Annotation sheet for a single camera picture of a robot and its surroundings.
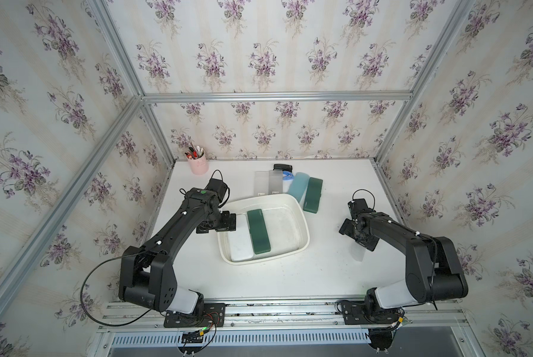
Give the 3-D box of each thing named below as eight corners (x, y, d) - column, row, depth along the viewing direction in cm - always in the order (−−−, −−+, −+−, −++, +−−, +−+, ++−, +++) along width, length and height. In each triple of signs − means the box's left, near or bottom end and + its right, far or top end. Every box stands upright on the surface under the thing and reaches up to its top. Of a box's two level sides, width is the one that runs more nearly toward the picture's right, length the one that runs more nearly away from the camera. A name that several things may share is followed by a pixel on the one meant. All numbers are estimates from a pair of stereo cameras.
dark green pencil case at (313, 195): (302, 210, 103) (303, 207, 100) (307, 180, 115) (308, 176, 112) (318, 213, 102) (320, 210, 99) (321, 183, 114) (322, 179, 111)
